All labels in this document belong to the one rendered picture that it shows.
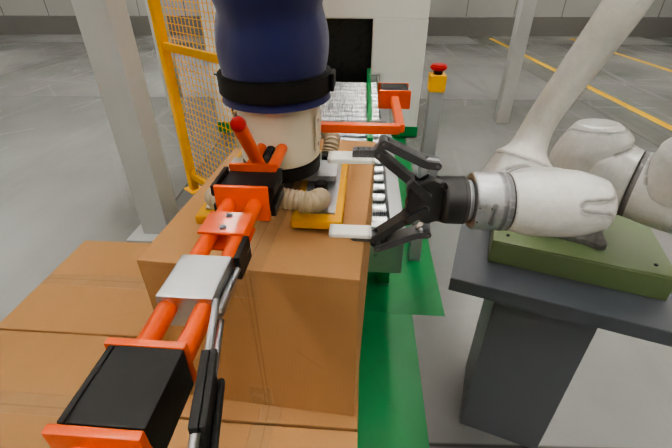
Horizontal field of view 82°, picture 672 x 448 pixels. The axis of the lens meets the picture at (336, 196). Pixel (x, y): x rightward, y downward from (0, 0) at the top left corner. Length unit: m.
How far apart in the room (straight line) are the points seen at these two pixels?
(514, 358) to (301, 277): 0.83
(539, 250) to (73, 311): 1.26
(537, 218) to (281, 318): 0.46
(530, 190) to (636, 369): 1.54
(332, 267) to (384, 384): 1.04
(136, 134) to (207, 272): 1.83
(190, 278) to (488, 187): 0.42
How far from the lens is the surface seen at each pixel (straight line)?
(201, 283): 0.45
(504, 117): 4.40
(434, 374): 1.73
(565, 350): 1.30
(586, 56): 0.75
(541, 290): 1.03
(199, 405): 0.35
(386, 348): 1.77
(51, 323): 1.37
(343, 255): 0.70
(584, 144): 1.02
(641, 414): 1.95
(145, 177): 2.36
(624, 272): 1.09
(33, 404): 1.20
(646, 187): 1.03
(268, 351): 0.84
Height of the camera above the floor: 1.39
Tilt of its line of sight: 31 degrees down
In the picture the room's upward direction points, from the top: straight up
